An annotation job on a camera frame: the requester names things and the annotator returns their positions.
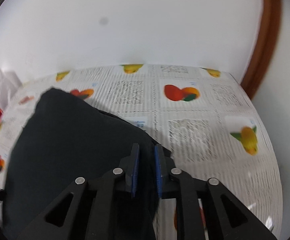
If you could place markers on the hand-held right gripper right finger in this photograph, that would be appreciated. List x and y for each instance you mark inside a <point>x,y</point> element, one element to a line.
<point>158,172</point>

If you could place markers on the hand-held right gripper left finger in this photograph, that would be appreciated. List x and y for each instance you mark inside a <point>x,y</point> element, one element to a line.
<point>135,170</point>

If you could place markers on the black sweatshirt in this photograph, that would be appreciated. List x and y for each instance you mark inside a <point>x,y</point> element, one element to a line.
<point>72,142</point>

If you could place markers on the fruit print tablecloth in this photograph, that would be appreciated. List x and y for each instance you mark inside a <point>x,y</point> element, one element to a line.
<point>197,105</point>

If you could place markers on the white paper tissue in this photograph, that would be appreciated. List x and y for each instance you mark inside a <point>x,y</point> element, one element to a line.
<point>2,85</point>

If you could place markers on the brown wooden wall trim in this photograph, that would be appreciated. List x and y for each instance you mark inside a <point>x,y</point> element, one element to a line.
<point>267,42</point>

